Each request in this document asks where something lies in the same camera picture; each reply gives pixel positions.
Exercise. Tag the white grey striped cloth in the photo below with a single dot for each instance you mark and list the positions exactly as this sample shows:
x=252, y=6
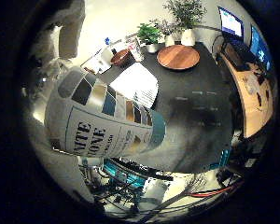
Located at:
x=137, y=84

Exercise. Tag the light wooden desk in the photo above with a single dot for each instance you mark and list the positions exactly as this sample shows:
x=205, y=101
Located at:
x=255, y=99

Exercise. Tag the open laptop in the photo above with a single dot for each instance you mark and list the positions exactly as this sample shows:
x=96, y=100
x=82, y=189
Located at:
x=230, y=25

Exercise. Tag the lavender plant in white pot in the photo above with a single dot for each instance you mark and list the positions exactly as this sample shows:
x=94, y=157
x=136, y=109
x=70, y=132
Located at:
x=168, y=34

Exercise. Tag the brown wooden bowl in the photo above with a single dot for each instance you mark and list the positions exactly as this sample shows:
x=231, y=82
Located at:
x=120, y=57

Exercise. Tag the round wooden plate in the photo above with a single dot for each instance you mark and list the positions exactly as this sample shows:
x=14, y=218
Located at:
x=178, y=57

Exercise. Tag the tall plant in white pot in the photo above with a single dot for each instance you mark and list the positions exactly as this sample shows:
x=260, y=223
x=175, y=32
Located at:
x=186, y=21

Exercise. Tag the green plant in silver pot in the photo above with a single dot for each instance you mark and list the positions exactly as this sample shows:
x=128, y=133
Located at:
x=148, y=35

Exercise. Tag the printed red white box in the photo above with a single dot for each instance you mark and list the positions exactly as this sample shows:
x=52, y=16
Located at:
x=135, y=48

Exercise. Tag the patterned cylindrical can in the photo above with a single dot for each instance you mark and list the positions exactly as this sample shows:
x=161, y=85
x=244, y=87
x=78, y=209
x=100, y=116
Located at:
x=105, y=124

